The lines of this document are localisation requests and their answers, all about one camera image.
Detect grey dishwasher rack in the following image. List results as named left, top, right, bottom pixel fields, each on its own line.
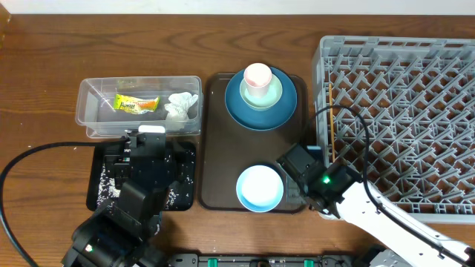
left=312, top=36, right=474, bottom=225

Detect black tray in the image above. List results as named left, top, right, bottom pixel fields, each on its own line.
left=86, top=142, right=196, bottom=211

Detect dark blue plate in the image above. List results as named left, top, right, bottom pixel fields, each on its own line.
left=225, top=67, right=298, bottom=131

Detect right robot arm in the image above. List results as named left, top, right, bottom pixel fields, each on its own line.
left=279, top=161, right=474, bottom=266

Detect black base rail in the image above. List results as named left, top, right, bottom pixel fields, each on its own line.
left=167, top=254, right=354, bottom=267

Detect light blue bowl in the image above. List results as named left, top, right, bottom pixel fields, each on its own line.
left=235, top=165, right=284, bottom=213

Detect mint green bowl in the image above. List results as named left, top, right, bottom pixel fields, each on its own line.
left=240, top=74, right=283, bottom=111

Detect brown serving tray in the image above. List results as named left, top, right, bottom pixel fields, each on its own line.
left=198, top=73, right=308, bottom=212

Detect yellow green snack wrapper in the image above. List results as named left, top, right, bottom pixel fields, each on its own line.
left=113, top=94, right=160, bottom=115

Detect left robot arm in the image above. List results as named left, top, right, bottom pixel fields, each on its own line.
left=62, top=133, right=177, bottom=266

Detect wooden chopstick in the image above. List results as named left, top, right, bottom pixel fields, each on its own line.
left=328, top=83, right=336, bottom=163

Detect pink cup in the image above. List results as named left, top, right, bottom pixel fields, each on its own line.
left=243, top=63, right=272, bottom=98

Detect white tissue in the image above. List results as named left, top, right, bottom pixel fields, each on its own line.
left=164, top=92, right=198, bottom=121

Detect clear plastic bin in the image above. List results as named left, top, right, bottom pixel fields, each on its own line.
left=76, top=76, right=203, bottom=138

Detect spilled white rice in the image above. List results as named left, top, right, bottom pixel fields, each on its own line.
left=86, top=142, right=196, bottom=211

